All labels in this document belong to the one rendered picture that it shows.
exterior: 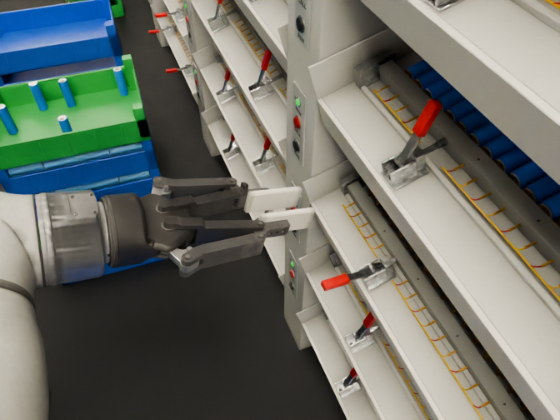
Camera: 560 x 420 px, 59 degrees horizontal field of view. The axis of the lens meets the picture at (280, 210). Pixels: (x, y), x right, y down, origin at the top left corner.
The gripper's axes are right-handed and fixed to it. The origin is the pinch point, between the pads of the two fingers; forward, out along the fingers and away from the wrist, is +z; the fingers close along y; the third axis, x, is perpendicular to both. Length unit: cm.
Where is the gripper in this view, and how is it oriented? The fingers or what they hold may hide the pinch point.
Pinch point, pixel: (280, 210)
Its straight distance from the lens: 59.2
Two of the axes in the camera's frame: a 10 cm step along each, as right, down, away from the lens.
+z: 8.9, -1.1, 4.4
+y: -3.9, -6.9, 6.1
